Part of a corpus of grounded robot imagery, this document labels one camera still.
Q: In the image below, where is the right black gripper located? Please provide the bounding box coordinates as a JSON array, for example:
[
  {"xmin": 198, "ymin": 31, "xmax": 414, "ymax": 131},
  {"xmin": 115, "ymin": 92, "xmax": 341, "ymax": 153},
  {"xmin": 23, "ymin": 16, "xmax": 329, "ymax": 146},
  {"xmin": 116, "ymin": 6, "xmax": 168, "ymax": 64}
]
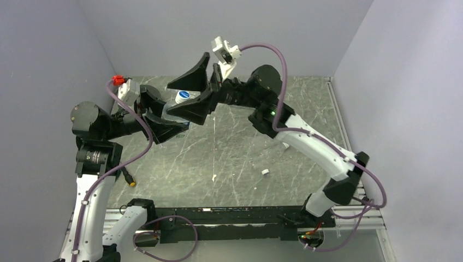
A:
[{"xmin": 168, "ymin": 52, "xmax": 263, "ymax": 124}]

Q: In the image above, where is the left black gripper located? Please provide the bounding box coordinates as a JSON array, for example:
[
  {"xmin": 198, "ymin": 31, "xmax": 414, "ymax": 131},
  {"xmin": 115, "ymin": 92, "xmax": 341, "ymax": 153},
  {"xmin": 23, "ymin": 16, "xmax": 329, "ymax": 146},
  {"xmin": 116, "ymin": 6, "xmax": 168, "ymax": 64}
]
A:
[{"xmin": 103, "ymin": 87, "xmax": 188, "ymax": 142}]

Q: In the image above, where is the white cap of labelled bottle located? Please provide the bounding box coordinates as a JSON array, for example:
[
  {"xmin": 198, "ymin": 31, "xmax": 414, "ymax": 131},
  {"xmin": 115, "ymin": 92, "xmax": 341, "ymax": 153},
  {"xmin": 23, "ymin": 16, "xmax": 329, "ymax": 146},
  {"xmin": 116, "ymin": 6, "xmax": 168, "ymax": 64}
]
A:
[{"xmin": 175, "ymin": 91, "xmax": 191, "ymax": 104}]

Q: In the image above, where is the labelled water bottle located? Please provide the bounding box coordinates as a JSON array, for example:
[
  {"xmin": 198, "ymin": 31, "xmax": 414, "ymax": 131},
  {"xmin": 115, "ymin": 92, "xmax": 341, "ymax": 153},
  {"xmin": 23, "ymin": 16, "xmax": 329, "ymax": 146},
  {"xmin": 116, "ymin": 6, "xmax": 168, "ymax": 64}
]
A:
[{"xmin": 161, "ymin": 90, "xmax": 200, "ymax": 126}]

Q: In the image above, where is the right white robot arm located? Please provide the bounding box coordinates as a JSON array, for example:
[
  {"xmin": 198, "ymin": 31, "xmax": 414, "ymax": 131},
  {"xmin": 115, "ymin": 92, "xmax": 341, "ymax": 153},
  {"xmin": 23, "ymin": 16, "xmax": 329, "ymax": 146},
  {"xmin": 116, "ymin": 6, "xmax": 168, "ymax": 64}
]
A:
[{"xmin": 167, "ymin": 52, "xmax": 368, "ymax": 227}]

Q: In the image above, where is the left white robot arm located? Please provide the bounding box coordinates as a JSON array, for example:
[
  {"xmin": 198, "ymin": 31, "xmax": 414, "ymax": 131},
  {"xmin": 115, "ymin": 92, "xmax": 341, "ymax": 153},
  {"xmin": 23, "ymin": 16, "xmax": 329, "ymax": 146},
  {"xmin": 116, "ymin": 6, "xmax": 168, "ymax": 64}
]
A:
[{"xmin": 58, "ymin": 85, "xmax": 185, "ymax": 261}]

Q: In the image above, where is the yellow tipped screwdriver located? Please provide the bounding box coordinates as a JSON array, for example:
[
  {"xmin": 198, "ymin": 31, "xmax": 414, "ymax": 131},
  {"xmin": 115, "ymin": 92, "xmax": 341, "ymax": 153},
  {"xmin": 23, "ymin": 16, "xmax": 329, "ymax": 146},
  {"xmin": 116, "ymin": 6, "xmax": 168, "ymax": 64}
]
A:
[{"xmin": 121, "ymin": 167, "xmax": 136, "ymax": 187}]

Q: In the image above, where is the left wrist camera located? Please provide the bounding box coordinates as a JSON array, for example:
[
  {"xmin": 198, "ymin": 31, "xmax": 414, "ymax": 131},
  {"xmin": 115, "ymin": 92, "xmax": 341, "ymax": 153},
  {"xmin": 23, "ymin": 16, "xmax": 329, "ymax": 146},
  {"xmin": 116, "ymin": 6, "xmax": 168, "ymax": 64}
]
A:
[{"xmin": 112, "ymin": 75, "xmax": 140, "ymax": 106}]

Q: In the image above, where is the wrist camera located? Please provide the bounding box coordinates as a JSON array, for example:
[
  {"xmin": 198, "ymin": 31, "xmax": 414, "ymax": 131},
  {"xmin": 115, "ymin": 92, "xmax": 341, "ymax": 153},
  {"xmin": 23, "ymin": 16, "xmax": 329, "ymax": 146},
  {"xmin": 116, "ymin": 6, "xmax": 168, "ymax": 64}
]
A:
[
  {"xmin": 211, "ymin": 37, "xmax": 242, "ymax": 80},
  {"xmin": 112, "ymin": 75, "xmax": 140, "ymax": 106}
]

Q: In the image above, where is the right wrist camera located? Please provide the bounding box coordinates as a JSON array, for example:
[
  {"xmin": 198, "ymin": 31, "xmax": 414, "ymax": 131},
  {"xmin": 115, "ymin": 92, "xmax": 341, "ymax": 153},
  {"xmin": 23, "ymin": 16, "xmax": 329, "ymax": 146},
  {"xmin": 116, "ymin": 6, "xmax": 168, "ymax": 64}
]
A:
[{"xmin": 211, "ymin": 37, "xmax": 242, "ymax": 80}]

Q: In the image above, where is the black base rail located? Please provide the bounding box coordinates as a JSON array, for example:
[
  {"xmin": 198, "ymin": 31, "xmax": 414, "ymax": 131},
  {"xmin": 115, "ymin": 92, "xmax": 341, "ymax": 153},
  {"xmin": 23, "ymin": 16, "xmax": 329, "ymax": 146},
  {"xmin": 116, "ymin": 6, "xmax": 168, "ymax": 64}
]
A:
[{"xmin": 141, "ymin": 206, "xmax": 336, "ymax": 243}]

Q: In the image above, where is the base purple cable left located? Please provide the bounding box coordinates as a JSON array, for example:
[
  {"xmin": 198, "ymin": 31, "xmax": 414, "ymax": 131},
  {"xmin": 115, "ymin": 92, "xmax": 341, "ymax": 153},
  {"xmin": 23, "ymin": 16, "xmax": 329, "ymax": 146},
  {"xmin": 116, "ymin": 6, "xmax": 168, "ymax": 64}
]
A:
[{"xmin": 132, "ymin": 215, "xmax": 199, "ymax": 262}]

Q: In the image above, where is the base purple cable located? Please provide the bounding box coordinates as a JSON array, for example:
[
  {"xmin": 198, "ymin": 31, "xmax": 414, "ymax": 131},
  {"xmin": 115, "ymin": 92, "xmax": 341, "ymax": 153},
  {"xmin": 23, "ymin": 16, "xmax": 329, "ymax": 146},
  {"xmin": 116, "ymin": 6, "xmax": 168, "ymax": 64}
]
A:
[
  {"xmin": 132, "ymin": 215, "xmax": 199, "ymax": 262},
  {"xmin": 299, "ymin": 199, "xmax": 375, "ymax": 253}
]

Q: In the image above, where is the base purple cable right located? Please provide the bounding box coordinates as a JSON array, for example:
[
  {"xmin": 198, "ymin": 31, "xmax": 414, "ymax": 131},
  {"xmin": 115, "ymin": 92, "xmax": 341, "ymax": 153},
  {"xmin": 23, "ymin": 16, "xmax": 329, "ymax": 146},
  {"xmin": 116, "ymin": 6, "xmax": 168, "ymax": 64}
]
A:
[{"xmin": 299, "ymin": 199, "xmax": 375, "ymax": 253}]

